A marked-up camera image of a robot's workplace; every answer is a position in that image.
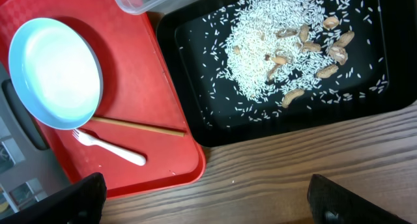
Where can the grey plastic dishwasher rack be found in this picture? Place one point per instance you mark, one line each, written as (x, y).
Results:
(30, 171)

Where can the peanut shell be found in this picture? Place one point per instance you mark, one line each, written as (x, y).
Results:
(290, 96)
(304, 33)
(309, 46)
(330, 23)
(327, 72)
(339, 54)
(344, 39)

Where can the light blue plate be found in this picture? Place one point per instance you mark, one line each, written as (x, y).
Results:
(55, 73)

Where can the white plastic fork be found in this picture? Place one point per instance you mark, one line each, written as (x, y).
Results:
(88, 140)

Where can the black waste tray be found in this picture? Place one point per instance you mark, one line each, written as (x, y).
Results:
(379, 76)

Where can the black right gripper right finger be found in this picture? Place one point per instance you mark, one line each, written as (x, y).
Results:
(332, 203)

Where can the pile of white rice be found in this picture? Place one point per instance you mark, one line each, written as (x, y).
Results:
(264, 51)

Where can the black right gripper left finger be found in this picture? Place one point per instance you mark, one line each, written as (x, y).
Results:
(81, 202)

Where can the wooden chopstick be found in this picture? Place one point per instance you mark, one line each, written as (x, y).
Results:
(140, 126)

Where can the red plastic tray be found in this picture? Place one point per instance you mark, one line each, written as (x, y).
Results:
(137, 88)

